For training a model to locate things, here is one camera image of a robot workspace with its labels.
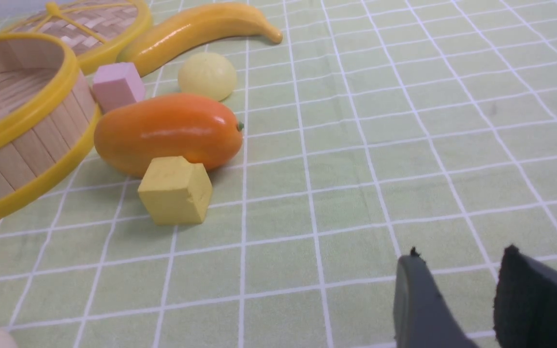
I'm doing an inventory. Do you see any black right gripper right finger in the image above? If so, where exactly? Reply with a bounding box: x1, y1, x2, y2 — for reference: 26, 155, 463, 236
493, 245, 557, 348

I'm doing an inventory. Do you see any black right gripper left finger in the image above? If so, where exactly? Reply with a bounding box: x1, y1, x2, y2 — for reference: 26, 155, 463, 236
394, 247, 477, 348

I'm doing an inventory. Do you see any woven bamboo steamer lid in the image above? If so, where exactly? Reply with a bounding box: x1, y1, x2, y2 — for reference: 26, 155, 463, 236
1, 0, 153, 75

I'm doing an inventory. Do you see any bamboo steamer tray yellow rim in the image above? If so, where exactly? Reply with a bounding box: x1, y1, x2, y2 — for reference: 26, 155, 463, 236
0, 32, 102, 219

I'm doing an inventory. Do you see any green checkered tablecloth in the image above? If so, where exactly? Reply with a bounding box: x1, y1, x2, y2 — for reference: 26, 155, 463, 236
0, 0, 557, 348

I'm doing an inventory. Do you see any yellow foam cube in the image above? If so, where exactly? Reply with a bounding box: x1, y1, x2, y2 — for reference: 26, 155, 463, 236
137, 157, 213, 225

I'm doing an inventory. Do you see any orange plastic mango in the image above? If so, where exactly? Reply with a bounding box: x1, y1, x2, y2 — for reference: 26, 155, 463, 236
94, 93, 245, 178

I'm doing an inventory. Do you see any yellow plastic banana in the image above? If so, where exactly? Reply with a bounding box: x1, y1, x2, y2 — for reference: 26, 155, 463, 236
116, 2, 283, 77

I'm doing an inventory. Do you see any pink foam cube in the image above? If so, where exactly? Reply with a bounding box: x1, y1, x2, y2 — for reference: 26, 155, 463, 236
92, 62, 146, 113

